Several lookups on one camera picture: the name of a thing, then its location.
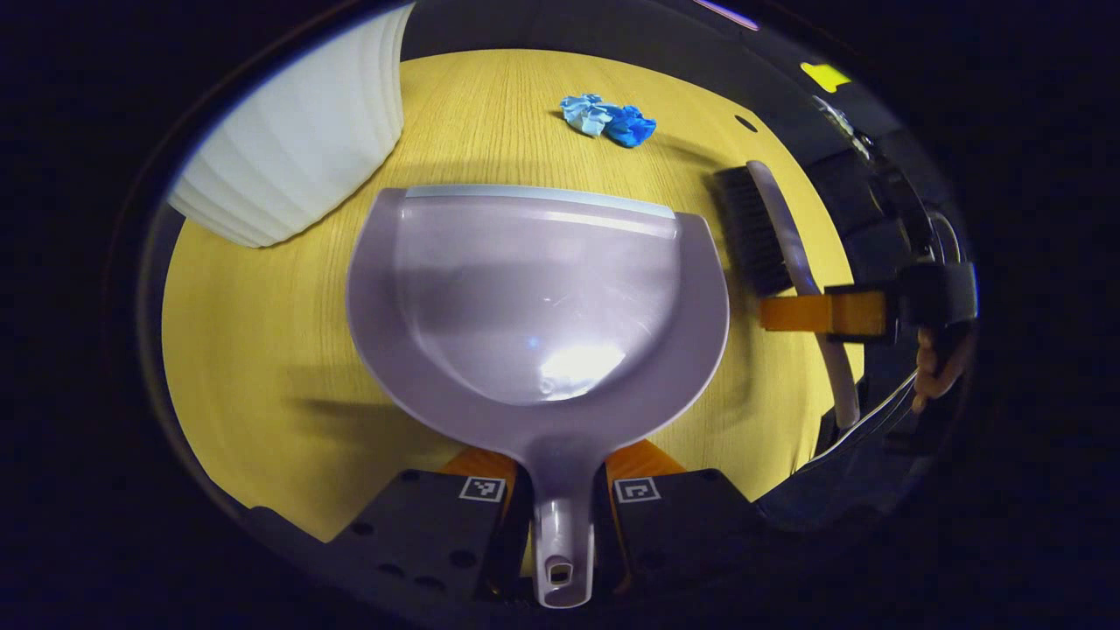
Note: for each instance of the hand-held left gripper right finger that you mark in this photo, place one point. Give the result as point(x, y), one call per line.
point(674, 525)

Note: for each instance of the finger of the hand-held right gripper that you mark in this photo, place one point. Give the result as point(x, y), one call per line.
point(792, 313)

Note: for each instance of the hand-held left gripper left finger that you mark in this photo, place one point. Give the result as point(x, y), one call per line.
point(420, 525)

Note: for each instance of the small broom with black bristles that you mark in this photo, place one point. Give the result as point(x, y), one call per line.
point(792, 236)

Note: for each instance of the dark blue paper scrap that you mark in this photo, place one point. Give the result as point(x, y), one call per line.
point(632, 127)

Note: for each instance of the pale purple plastic dustpan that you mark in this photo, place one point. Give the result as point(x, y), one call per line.
point(534, 306)

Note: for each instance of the light blue paper scrap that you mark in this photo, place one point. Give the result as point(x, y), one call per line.
point(588, 114)

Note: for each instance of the white plastic garbage bin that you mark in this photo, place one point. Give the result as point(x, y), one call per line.
point(297, 131)

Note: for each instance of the person's blue trousers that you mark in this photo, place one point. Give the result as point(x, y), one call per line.
point(831, 490)

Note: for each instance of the metal stand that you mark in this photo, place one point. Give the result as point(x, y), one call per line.
point(840, 122)

